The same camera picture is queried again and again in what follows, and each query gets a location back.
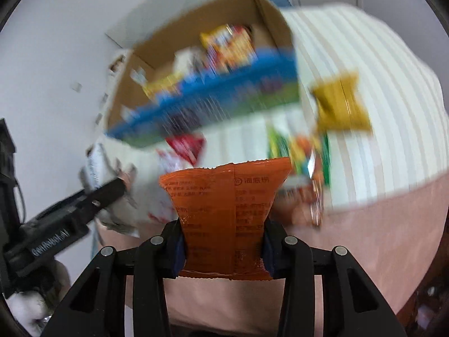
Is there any orange snack sachet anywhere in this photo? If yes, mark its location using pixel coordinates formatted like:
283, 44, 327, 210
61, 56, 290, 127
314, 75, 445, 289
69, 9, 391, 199
159, 158, 292, 281

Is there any green fruit candy bag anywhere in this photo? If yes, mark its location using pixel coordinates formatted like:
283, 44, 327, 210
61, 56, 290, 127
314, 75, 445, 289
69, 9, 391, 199
266, 125, 330, 186

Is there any yellow snack sachet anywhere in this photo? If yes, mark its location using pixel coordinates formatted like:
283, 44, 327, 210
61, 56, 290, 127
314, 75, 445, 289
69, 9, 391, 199
310, 72, 372, 133

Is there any white snack packet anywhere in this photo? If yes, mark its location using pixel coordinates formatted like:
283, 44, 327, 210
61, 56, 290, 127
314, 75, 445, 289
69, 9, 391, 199
80, 139, 177, 238

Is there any red triangular snack packet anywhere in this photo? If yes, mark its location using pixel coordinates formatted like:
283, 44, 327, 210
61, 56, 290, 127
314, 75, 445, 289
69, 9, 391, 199
166, 134, 205, 166

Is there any cardboard box with blue print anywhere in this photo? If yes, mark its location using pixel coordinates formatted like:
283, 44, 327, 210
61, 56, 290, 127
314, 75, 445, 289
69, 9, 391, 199
103, 0, 300, 148

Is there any red yellow instant noodle pack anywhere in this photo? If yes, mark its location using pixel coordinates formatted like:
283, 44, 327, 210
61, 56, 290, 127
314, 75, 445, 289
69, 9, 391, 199
200, 24, 256, 74

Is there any striped cream pink blanket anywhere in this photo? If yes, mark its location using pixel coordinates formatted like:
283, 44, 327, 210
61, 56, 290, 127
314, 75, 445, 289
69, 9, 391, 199
94, 2, 449, 337

